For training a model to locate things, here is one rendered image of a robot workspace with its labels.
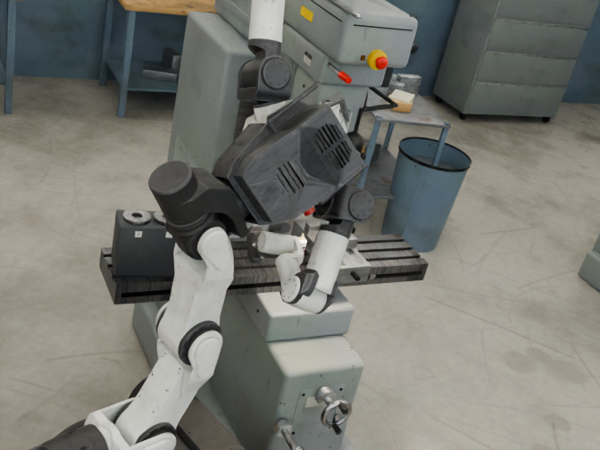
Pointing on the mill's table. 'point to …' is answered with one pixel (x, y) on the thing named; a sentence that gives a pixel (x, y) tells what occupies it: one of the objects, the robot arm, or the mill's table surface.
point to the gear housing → (307, 58)
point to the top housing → (354, 29)
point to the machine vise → (352, 259)
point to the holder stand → (142, 244)
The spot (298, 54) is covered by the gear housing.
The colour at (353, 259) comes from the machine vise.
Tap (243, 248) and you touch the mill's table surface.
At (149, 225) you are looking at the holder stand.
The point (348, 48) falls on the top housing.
